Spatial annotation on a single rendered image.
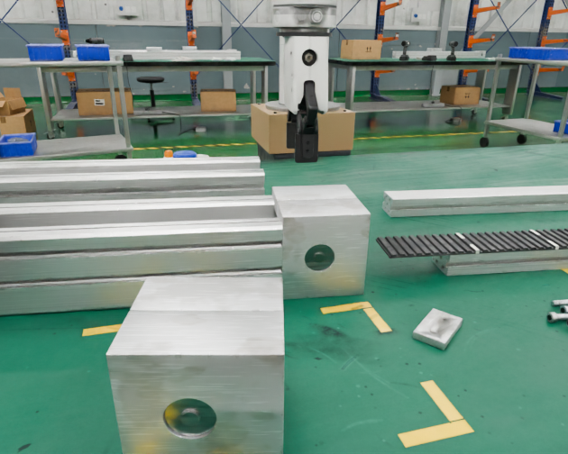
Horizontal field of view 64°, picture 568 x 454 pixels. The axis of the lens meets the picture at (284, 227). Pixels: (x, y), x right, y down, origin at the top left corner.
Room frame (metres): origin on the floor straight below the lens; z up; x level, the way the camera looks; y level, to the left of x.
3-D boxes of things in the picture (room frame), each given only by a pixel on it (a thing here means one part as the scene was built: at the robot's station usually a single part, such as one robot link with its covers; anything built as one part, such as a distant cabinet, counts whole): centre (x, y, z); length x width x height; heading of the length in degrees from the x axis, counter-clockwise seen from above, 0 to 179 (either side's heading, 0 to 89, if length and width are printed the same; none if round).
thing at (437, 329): (0.37, -0.15, 0.78); 0.05 x 0.03 x 0.01; 143
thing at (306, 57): (0.66, -0.02, 1.00); 0.10 x 0.07 x 0.11; 8
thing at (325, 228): (0.49, -0.03, 0.83); 0.12 x 0.09 x 0.10; 8
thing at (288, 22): (0.66, -0.02, 1.06); 0.09 x 0.08 x 0.03; 8
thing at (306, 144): (0.61, -0.03, 0.91); 0.03 x 0.03 x 0.07; 8
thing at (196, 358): (0.27, 0.05, 0.83); 0.11 x 0.10 x 0.10; 1
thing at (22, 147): (3.35, 1.69, 0.50); 1.03 x 0.55 x 1.01; 117
